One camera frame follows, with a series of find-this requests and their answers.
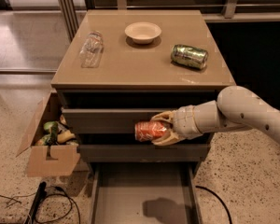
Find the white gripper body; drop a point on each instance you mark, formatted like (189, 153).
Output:
(183, 122)

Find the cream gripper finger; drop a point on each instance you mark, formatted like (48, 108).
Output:
(166, 116)
(170, 138)

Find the red coke can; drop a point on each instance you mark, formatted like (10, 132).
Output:
(150, 130)

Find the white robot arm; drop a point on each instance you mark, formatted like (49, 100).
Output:
(236, 108)

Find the bottom open grey drawer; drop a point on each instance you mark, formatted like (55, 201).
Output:
(144, 193)

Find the middle grey drawer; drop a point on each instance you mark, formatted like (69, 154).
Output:
(143, 153)

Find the green soda can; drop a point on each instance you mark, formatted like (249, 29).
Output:
(189, 56)

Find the tan drawer cabinet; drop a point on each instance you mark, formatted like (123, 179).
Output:
(140, 76)

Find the top grey drawer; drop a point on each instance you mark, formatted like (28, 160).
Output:
(112, 120)

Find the white bowl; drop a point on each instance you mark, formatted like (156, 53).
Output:
(142, 32)

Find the snack items in box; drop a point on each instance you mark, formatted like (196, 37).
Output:
(57, 133)

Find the cardboard box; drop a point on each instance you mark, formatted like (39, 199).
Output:
(46, 161)

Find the black power strip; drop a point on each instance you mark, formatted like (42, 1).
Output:
(39, 196)

